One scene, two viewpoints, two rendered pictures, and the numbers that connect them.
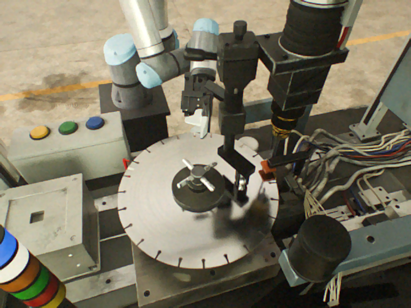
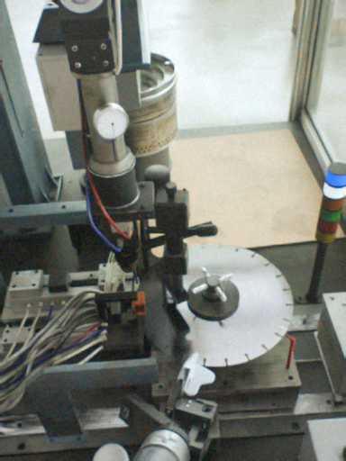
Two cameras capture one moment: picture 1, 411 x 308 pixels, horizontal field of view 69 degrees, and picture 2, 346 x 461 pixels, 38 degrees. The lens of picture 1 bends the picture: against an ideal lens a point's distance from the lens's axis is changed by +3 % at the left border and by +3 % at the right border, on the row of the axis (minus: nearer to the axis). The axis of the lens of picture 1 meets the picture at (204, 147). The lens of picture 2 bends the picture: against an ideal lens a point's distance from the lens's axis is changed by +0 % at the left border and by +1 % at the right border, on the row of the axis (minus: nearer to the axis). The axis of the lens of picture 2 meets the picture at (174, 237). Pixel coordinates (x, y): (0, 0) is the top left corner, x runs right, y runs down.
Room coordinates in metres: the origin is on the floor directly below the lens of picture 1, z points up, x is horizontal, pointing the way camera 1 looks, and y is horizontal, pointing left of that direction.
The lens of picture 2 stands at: (1.02, 0.13, 1.77)
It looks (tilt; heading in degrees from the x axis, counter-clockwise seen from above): 43 degrees down; 196
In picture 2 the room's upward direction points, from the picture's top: 4 degrees counter-clockwise
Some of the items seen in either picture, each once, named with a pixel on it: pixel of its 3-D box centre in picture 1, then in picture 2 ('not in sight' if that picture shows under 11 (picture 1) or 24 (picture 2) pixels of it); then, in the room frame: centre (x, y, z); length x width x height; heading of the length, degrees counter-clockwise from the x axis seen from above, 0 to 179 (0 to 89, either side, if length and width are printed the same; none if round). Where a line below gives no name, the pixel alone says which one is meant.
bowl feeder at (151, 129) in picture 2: not in sight; (132, 124); (-0.34, -0.38, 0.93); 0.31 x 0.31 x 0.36
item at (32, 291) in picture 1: (27, 278); (330, 210); (0.14, 0.23, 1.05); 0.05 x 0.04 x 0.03; 16
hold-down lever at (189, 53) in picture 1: (210, 60); (193, 224); (0.41, -0.01, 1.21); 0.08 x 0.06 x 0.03; 106
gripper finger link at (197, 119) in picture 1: (196, 121); (198, 374); (0.54, 0.02, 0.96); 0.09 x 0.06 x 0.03; 175
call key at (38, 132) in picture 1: (40, 133); not in sight; (0.56, 0.44, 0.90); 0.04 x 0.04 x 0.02
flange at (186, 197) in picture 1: (198, 183); (213, 293); (0.35, 0.01, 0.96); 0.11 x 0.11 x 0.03
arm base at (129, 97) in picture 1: (129, 87); not in sight; (0.92, 0.28, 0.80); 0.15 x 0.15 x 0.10
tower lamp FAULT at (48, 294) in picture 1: (37, 286); (328, 221); (0.14, 0.23, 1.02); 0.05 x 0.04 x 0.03; 16
